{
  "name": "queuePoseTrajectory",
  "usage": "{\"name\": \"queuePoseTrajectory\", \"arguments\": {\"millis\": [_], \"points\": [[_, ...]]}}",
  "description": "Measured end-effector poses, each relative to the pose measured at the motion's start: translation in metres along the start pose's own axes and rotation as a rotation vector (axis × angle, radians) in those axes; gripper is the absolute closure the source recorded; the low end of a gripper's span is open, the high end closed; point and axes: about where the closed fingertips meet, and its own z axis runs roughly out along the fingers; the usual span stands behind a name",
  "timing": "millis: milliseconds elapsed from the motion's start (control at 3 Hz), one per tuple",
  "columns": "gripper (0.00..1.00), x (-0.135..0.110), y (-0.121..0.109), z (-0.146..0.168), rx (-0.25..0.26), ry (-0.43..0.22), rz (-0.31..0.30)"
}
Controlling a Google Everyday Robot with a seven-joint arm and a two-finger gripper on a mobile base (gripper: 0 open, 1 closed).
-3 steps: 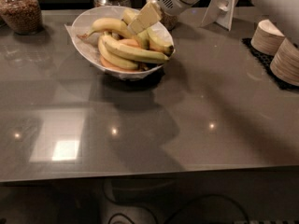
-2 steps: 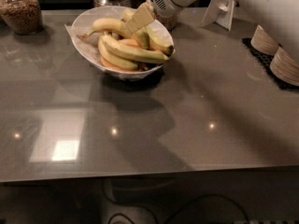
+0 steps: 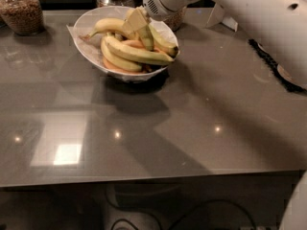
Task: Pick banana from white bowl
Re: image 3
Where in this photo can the left curved yellow banana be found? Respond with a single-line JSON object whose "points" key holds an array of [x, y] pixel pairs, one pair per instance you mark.
{"points": [[113, 25]]}

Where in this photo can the front long yellow banana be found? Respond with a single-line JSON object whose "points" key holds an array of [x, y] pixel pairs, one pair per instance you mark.
{"points": [[124, 51]]}

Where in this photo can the glass jar of grains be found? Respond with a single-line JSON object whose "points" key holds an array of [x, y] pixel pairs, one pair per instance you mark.
{"points": [[24, 17], [174, 22]]}

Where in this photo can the left glass jar of grains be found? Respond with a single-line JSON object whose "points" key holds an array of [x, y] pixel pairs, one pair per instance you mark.
{"points": [[24, 17]]}

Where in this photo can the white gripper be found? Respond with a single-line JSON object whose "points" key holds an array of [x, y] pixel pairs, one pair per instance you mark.
{"points": [[158, 4]]}

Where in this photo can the orange fruit in bowl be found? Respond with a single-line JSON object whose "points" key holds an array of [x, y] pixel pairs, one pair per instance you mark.
{"points": [[135, 44]]}

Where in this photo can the white folded card stand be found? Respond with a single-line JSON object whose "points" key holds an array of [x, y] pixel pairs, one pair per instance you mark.
{"points": [[220, 16]]}

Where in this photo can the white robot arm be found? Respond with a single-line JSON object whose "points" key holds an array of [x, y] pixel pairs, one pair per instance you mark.
{"points": [[242, 109]]}

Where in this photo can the right glass jar of grains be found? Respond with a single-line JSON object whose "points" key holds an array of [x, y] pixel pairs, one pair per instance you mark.
{"points": [[174, 22]]}

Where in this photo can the black mesh mat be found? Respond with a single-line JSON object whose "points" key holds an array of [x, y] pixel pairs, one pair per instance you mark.
{"points": [[272, 64]]}

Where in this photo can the lower curved yellow banana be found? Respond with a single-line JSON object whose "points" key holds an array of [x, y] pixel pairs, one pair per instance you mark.
{"points": [[111, 61]]}

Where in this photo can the curved yellow banana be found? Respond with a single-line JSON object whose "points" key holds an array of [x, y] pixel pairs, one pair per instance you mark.
{"points": [[113, 25], [111, 61]]}

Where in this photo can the white oval bowl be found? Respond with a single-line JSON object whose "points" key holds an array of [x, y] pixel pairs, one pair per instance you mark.
{"points": [[90, 48]]}

